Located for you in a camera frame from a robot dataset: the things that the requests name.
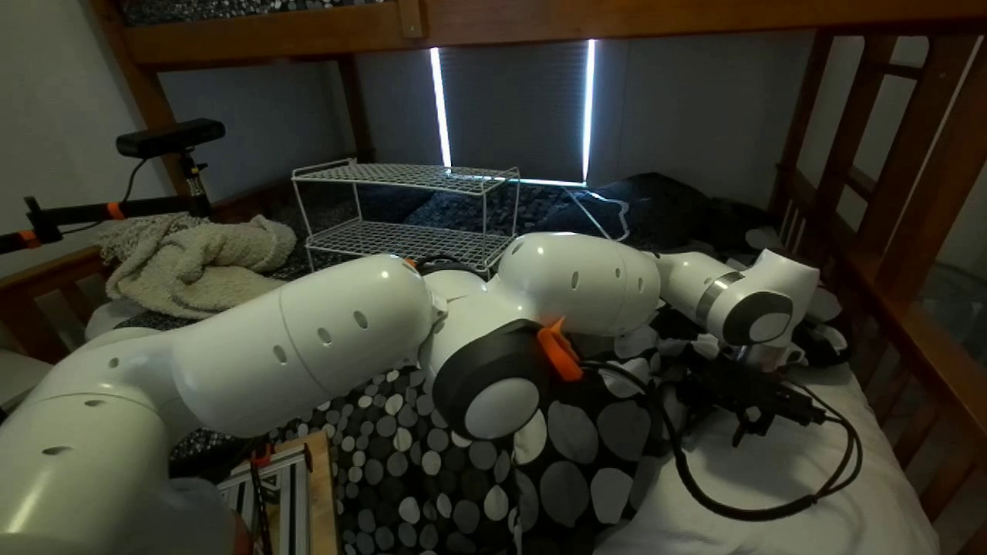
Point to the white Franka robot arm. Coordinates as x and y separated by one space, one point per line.
311 341

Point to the wooden board stand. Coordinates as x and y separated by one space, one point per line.
304 494

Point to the black spotted comforter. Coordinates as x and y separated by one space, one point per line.
410 463

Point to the black stereo camera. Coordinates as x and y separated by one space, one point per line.
171 137

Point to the white mattress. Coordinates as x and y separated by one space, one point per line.
821 519

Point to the beige towel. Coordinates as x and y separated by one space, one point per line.
185 266

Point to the spotted comforter on bunk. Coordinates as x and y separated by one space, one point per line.
256 9

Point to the dark window blind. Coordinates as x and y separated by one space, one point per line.
514 102

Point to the dark blanket pile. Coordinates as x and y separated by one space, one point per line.
666 210

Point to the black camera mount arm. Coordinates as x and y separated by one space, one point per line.
80 215

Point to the wooden bunk bed frame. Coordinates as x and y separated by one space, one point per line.
927 256

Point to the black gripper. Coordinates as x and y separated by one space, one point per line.
756 395

